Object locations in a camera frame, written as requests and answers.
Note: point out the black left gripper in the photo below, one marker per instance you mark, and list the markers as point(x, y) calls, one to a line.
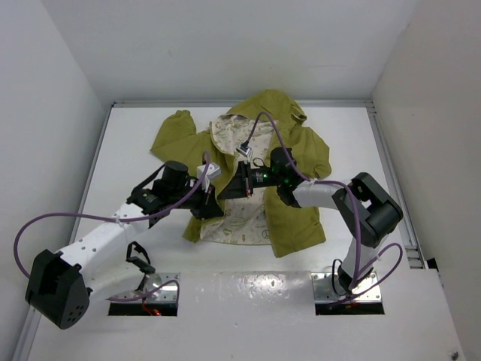
point(207, 206)

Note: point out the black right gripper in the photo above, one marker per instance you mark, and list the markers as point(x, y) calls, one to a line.
point(241, 186)

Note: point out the olive green hooded jacket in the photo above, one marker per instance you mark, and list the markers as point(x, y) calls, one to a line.
point(266, 120)

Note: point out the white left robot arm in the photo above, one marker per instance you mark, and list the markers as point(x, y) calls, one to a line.
point(109, 260)

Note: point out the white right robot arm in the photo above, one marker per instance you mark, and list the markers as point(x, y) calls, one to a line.
point(368, 211)

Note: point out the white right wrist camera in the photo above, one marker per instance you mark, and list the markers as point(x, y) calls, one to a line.
point(245, 150)

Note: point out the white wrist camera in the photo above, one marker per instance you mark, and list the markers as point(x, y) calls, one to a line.
point(245, 150)
point(208, 173)

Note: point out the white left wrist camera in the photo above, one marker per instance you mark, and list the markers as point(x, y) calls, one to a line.
point(208, 173)

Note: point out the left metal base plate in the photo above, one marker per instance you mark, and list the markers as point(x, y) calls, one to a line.
point(159, 287)

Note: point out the metal base plate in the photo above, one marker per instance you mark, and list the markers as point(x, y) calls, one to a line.
point(159, 287)
point(366, 291)

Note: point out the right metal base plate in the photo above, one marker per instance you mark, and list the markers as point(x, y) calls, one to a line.
point(366, 291)

